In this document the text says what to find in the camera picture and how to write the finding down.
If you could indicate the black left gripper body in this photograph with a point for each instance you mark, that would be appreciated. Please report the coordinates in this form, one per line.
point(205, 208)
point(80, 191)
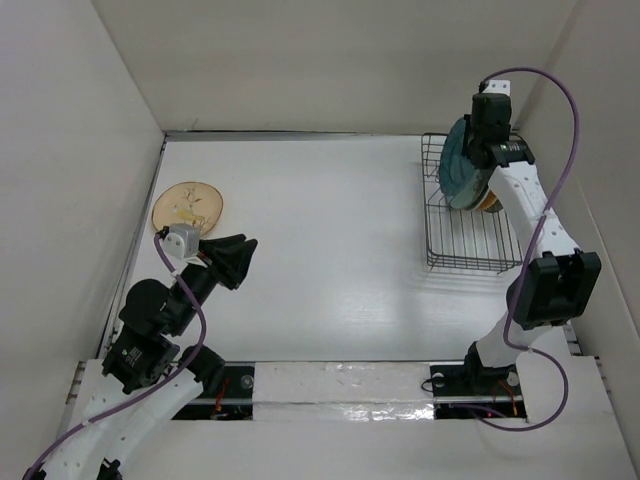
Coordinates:
point(216, 269)

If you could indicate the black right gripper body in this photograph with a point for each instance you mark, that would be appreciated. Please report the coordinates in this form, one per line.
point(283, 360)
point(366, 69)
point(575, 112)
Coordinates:
point(472, 141)

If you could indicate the beige plate with bird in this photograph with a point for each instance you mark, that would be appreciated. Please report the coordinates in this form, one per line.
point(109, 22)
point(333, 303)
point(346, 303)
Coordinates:
point(195, 204)

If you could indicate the dark teal scalloped plate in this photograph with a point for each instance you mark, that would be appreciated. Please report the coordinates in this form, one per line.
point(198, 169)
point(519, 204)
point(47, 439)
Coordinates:
point(456, 170)

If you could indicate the orange woven plate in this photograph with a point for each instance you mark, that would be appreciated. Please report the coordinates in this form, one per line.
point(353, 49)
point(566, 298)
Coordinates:
point(490, 204)

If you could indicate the light green plate with flower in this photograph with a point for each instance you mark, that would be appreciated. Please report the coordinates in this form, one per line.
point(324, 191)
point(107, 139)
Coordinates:
point(468, 198)

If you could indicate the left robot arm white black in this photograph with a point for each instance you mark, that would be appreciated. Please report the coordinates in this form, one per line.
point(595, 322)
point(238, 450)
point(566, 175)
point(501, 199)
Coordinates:
point(158, 363)

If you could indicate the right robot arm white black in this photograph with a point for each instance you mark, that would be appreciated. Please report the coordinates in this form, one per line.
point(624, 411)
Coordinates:
point(557, 276)

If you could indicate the white foam front bar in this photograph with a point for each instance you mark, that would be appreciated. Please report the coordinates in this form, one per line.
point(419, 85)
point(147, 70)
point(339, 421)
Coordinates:
point(341, 391)

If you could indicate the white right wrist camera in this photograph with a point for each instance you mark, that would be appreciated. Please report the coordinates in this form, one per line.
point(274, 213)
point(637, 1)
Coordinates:
point(496, 86)

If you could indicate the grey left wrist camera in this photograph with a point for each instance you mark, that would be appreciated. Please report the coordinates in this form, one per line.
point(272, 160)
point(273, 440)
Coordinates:
point(180, 241)

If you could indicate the black wire dish rack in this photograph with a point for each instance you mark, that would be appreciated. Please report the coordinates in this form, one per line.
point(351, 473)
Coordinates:
point(460, 241)

